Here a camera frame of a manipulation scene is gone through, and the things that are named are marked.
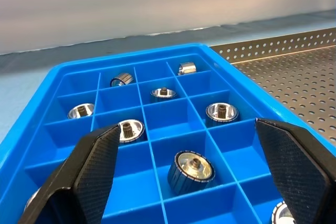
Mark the perforated metal tray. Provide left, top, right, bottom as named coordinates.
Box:
left=209, top=27, right=336, bottom=146

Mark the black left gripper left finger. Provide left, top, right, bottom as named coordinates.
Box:
left=17, top=123, right=121, bottom=224

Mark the metal motor rotor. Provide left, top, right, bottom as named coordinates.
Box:
left=167, top=150, right=216, bottom=196
left=205, top=102, right=240, bottom=128
left=67, top=102, right=96, bottom=120
left=271, top=200, right=297, bottom=224
left=109, top=72, right=135, bottom=88
left=23, top=187, right=43, bottom=213
left=150, top=87, right=177, bottom=103
left=177, top=62, right=197, bottom=76
left=117, top=119, right=148, bottom=145

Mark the blue compartment tray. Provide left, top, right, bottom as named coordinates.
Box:
left=0, top=42, right=336, bottom=224

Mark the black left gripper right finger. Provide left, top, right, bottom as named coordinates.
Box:
left=255, top=118, right=336, bottom=224

